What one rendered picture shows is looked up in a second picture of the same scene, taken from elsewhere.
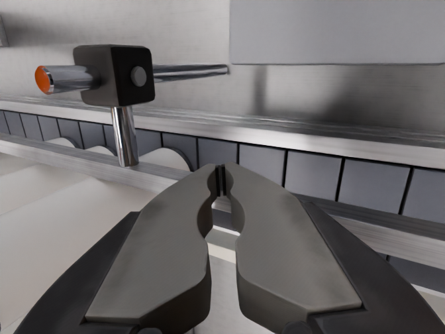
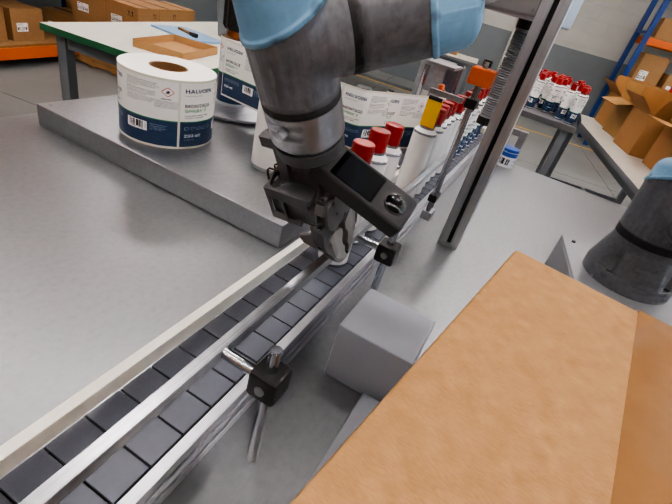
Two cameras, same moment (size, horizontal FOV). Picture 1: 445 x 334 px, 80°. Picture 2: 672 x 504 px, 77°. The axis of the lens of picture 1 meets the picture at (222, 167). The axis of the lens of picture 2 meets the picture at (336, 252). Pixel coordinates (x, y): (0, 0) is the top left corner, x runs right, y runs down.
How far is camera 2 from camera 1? 0.47 m
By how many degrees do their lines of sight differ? 28
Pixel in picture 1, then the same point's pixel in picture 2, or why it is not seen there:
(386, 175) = (292, 319)
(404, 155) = (298, 328)
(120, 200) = not seen: hidden behind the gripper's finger
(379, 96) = (315, 356)
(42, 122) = not seen: hidden behind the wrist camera
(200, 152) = (335, 273)
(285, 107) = (330, 325)
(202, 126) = (347, 281)
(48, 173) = not seen: hidden behind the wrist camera
